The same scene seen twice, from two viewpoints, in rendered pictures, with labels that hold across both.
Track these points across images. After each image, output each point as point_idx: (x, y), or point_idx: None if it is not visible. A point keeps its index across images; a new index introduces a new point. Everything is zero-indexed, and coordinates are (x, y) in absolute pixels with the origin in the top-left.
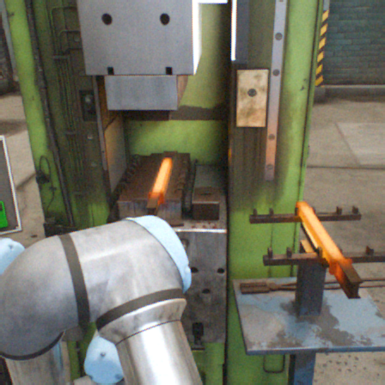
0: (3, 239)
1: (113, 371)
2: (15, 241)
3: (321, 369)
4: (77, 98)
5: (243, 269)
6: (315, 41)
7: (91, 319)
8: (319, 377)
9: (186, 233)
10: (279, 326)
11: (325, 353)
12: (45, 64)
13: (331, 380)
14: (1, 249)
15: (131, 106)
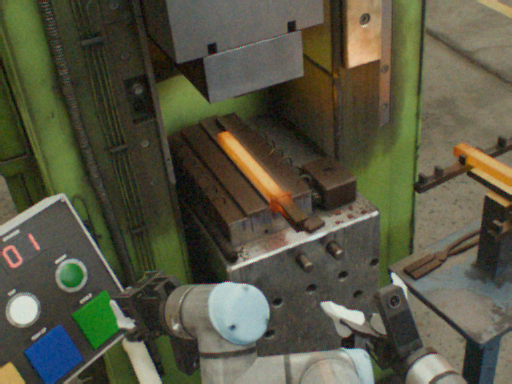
0: (349, 353)
1: None
2: (357, 349)
3: (427, 320)
4: (122, 93)
5: None
6: None
7: None
8: (429, 330)
9: (333, 233)
10: (486, 300)
11: (418, 299)
12: (69, 56)
13: (443, 326)
14: (367, 366)
15: (243, 88)
